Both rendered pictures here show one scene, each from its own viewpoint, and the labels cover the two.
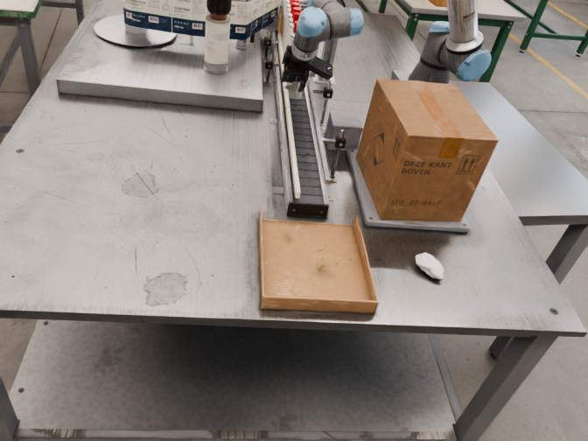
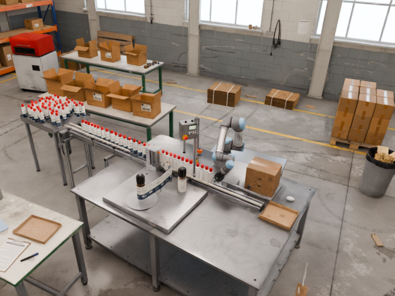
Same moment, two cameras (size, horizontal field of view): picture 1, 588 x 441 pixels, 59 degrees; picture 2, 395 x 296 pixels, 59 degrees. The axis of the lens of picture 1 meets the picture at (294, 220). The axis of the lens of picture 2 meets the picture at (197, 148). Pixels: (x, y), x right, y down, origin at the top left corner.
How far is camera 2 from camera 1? 2.66 m
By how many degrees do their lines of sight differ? 39
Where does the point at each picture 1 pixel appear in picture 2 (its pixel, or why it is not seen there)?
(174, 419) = (264, 286)
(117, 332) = (225, 288)
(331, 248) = (275, 211)
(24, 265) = (255, 263)
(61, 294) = (268, 260)
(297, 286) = (285, 222)
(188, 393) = not seen: hidden behind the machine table
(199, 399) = not seen: hidden behind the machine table
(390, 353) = not seen: hidden behind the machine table
